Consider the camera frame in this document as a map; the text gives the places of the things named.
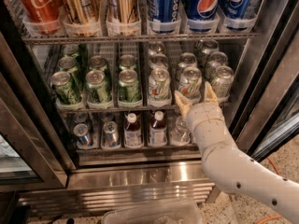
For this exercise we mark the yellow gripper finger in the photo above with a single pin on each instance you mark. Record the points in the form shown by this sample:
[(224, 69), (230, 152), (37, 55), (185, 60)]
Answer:
[(184, 104), (210, 96)]

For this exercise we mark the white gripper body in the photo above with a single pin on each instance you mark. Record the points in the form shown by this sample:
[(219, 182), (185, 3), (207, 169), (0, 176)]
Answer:
[(205, 115)]

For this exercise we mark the white 7up can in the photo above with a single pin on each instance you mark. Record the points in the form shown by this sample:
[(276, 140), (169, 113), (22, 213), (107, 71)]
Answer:
[(221, 81), (190, 82), (159, 84)]

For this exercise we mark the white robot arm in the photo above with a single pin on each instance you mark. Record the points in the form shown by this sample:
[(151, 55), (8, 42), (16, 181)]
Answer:
[(232, 170)]

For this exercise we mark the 7up can second-row right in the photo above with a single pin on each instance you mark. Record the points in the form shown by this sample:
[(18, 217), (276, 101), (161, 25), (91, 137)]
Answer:
[(216, 59)]

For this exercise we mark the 7up can second-row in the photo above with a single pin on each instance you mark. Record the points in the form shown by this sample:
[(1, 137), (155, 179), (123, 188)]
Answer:
[(216, 59), (186, 59), (158, 61)]

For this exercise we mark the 7up can second-row middle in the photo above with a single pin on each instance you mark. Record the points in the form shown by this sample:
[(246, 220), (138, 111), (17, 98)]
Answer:
[(186, 59)]

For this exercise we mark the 7up can back right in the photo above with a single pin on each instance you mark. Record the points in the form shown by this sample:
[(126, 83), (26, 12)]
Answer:
[(203, 49)]

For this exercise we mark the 7up can second-row left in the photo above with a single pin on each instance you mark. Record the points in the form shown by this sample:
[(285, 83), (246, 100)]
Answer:
[(158, 61)]

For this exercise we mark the green can front right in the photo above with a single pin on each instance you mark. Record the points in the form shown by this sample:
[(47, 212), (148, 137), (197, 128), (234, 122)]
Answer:
[(129, 91)]

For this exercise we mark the green can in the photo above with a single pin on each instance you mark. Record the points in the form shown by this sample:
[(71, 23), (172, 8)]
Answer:
[(77, 51), (65, 88), (129, 91), (98, 87)]

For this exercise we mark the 7up can back left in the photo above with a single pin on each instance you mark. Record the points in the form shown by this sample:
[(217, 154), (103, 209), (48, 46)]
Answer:
[(155, 48)]

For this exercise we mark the green can second-row right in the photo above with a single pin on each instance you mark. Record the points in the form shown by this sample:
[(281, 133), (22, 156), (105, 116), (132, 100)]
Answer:
[(127, 61)]

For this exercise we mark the green can second-row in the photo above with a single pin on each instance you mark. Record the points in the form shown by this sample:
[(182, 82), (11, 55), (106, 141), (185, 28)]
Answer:
[(71, 66), (98, 62), (127, 61)]

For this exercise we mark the silver blue can front right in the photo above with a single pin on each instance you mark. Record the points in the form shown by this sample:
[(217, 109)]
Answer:
[(111, 135)]

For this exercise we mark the silver blue can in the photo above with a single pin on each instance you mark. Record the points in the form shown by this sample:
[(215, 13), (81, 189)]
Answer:
[(83, 118), (107, 116), (111, 135), (82, 133)]

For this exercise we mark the silver blue can back right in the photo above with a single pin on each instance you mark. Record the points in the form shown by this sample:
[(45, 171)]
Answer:
[(107, 116)]

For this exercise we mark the green can front middle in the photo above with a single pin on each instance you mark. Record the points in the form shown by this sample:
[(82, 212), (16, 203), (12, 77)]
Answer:
[(98, 87)]

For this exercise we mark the blue Pepsi can middle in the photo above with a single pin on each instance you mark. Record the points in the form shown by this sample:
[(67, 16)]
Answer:
[(201, 14)]

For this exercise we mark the blue pepsi can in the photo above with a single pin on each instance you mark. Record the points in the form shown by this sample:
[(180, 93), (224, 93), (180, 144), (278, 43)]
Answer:
[(201, 14), (238, 15)]

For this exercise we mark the green can second-row middle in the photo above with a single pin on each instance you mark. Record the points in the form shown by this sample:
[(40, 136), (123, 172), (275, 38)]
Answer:
[(98, 62)]

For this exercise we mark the blue Pepsi can right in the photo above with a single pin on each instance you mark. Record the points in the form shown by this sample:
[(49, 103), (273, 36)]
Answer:
[(238, 15)]

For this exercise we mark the stainless steel fridge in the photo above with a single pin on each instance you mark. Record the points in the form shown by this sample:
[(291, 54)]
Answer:
[(257, 112)]

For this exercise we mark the silver blue can back left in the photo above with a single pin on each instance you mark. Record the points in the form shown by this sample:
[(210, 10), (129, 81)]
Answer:
[(83, 118)]

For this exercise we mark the blue Bud Light can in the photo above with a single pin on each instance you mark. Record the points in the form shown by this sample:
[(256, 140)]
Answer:
[(163, 14)]

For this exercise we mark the gold can right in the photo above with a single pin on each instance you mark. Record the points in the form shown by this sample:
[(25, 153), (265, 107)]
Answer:
[(123, 14)]

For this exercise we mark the gold can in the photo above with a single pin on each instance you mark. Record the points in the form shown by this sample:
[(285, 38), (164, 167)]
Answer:
[(123, 14), (83, 17)]

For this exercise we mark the silver blue can front left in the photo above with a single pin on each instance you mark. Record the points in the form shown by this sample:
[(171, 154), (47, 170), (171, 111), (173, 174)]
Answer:
[(82, 133)]

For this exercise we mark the green can front left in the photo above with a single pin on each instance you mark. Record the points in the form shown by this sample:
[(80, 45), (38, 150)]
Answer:
[(65, 88)]

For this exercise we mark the green can second-row left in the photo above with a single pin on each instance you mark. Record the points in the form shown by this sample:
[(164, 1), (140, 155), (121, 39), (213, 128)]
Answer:
[(71, 66)]

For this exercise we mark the green can back left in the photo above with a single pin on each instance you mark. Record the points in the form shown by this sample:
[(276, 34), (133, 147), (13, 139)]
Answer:
[(77, 51)]

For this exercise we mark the gold can left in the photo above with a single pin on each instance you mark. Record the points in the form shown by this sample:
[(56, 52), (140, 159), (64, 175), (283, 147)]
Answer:
[(83, 17)]

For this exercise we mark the fridge door left glass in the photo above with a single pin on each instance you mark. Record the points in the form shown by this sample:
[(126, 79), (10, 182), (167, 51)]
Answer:
[(42, 170)]

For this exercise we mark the red Coca-Cola can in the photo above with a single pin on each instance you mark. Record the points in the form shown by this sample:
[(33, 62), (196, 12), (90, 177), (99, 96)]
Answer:
[(44, 14)]

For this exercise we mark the clear water bottle left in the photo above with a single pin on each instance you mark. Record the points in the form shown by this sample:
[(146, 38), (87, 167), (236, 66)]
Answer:
[(180, 135)]

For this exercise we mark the brown juice bottle right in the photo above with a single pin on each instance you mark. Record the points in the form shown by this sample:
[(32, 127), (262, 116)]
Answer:
[(157, 129)]

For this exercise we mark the brown juice bottle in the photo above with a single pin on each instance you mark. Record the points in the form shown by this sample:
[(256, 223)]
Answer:
[(132, 131), (157, 129)]

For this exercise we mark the brown juice bottle left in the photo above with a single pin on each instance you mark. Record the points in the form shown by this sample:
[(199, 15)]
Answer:
[(132, 131)]

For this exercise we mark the clear plastic bin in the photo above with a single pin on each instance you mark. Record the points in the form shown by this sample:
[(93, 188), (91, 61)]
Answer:
[(176, 211)]

